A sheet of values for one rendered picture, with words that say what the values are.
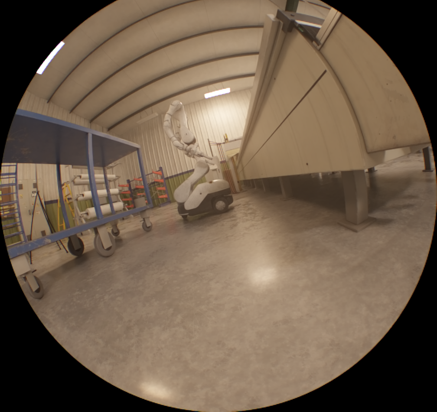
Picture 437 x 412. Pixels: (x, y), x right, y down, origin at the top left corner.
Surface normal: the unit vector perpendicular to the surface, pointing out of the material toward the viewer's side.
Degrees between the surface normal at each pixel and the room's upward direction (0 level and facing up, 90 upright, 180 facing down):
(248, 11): 176
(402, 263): 0
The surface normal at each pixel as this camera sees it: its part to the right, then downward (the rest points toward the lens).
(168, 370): -0.25, -0.97
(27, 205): 0.96, -0.25
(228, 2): 0.23, 0.96
